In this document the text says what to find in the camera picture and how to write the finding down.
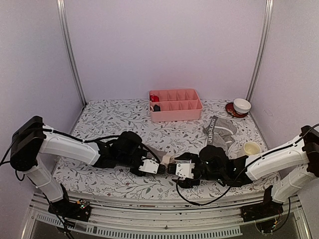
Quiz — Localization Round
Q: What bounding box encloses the red patterned saucer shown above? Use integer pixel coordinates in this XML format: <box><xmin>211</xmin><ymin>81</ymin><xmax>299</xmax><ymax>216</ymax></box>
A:
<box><xmin>225</xmin><ymin>102</ymin><xmax>249</xmax><ymax>118</ymax></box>

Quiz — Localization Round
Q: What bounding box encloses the grey underwear cream waistband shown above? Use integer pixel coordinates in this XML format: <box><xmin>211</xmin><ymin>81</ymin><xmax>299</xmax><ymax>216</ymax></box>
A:
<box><xmin>146</xmin><ymin>147</ymin><xmax>174</xmax><ymax>165</ymax></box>

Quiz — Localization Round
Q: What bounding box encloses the aluminium frame post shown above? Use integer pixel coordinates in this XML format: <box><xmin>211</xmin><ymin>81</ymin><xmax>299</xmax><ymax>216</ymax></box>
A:
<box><xmin>246</xmin><ymin>0</ymin><xmax>274</xmax><ymax>101</ymax></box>
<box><xmin>56</xmin><ymin>0</ymin><xmax>87</xmax><ymax>106</ymax></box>

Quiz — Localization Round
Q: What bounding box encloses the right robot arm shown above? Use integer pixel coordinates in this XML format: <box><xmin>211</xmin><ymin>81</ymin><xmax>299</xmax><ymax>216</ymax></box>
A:
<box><xmin>167</xmin><ymin>125</ymin><xmax>319</xmax><ymax>217</ymax></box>

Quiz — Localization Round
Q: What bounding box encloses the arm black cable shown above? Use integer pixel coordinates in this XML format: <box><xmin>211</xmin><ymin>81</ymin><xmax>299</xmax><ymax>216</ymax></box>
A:
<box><xmin>0</xmin><ymin>125</ymin><xmax>162</xmax><ymax>182</ymax></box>
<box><xmin>175</xmin><ymin>123</ymin><xmax>319</xmax><ymax>206</ymax></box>

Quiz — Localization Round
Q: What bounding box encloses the right aluminium frame post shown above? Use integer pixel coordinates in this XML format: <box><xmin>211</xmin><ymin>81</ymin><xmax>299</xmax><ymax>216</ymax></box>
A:
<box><xmin>246</xmin><ymin>0</ymin><xmax>274</xmax><ymax>101</ymax></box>

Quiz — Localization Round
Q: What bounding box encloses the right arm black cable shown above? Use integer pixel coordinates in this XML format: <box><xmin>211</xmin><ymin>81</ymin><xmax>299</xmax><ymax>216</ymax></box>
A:
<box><xmin>175</xmin><ymin>123</ymin><xmax>319</xmax><ymax>206</ymax></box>

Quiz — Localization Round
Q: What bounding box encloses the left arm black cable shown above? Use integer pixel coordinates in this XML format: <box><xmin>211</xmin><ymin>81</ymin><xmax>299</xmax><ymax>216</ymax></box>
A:
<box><xmin>0</xmin><ymin>125</ymin><xmax>162</xmax><ymax>182</ymax></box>

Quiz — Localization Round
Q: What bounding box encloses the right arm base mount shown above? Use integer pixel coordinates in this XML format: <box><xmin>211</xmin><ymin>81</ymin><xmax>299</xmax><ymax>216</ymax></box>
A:
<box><xmin>240</xmin><ymin>186</ymin><xmax>284</xmax><ymax>222</ymax></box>

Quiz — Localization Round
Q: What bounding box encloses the grey boxer briefs lettered band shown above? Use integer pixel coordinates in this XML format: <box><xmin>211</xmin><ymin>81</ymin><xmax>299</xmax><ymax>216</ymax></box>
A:
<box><xmin>203</xmin><ymin>116</ymin><xmax>237</xmax><ymax>155</ymax></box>

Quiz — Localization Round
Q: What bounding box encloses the pink divided organizer box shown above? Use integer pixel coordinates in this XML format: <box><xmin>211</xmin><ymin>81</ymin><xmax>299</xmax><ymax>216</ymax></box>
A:
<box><xmin>149</xmin><ymin>89</ymin><xmax>203</xmax><ymax>122</ymax></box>

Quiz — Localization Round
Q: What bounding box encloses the left aluminium frame post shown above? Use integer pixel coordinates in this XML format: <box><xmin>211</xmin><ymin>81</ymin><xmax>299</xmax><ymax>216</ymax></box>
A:
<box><xmin>56</xmin><ymin>0</ymin><xmax>87</xmax><ymax>106</ymax></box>

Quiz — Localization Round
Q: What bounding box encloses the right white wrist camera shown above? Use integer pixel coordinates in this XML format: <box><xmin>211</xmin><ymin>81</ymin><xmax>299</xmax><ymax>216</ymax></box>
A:
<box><xmin>167</xmin><ymin>163</ymin><xmax>195</xmax><ymax>179</ymax></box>

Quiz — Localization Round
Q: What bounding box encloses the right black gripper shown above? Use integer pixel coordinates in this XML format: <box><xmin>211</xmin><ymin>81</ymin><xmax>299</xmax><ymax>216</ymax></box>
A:
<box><xmin>173</xmin><ymin>152</ymin><xmax>225</xmax><ymax>188</ymax></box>

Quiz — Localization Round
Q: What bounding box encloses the white small bowl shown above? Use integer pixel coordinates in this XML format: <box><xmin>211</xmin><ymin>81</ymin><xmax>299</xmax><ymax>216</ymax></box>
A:
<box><xmin>233</xmin><ymin>98</ymin><xmax>251</xmax><ymax>114</ymax></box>

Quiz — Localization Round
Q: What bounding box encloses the red rolled cloth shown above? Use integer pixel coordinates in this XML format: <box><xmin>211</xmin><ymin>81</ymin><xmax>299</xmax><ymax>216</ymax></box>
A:
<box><xmin>150</xmin><ymin>94</ymin><xmax>160</xmax><ymax>102</ymax></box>

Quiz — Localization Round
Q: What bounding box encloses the dark rolled cloth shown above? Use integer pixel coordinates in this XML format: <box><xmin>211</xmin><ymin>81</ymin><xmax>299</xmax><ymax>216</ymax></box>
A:
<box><xmin>153</xmin><ymin>105</ymin><xmax>161</xmax><ymax>112</ymax></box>

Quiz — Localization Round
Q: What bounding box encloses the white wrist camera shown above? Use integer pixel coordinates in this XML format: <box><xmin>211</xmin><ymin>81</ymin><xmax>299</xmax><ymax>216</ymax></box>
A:
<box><xmin>139</xmin><ymin>158</ymin><xmax>166</xmax><ymax>174</ymax></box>
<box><xmin>167</xmin><ymin>163</ymin><xmax>195</xmax><ymax>179</ymax></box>

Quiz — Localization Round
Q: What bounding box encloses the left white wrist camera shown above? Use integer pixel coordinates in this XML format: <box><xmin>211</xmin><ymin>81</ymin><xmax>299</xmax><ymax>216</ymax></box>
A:
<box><xmin>139</xmin><ymin>158</ymin><xmax>166</xmax><ymax>174</ymax></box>

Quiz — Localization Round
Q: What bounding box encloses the floral table cloth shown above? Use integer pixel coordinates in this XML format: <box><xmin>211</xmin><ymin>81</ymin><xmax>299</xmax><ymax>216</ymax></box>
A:
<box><xmin>53</xmin><ymin>99</ymin><xmax>280</xmax><ymax>202</ymax></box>

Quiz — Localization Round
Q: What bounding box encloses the cream ceramic mug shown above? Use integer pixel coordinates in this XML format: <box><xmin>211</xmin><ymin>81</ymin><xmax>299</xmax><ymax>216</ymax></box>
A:
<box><xmin>243</xmin><ymin>141</ymin><xmax>261</xmax><ymax>155</ymax></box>

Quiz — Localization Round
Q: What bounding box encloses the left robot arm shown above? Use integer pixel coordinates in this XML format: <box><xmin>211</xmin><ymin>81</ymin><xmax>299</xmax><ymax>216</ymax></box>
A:
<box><xmin>9</xmin><ymin>116</ymin><xmax>160</xmax><ymax>216</ymax></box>

